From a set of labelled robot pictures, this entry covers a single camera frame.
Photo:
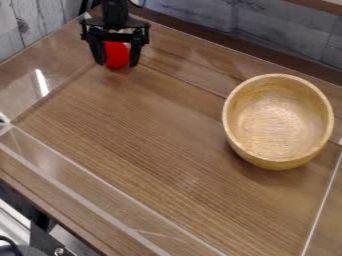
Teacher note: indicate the clear acrylic tray wall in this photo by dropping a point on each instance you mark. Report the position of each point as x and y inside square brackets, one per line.
[118, 151]

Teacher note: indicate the red felt strawberry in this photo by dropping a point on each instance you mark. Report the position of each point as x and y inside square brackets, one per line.
[118, 54]

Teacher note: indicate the black metal table bracket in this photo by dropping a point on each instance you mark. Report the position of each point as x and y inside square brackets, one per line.
[46, 243]

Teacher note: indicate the light wooden bowl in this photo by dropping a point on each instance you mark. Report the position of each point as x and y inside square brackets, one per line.
[278, 121]

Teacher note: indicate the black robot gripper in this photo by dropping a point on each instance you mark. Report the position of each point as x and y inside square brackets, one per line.
[115, 19]

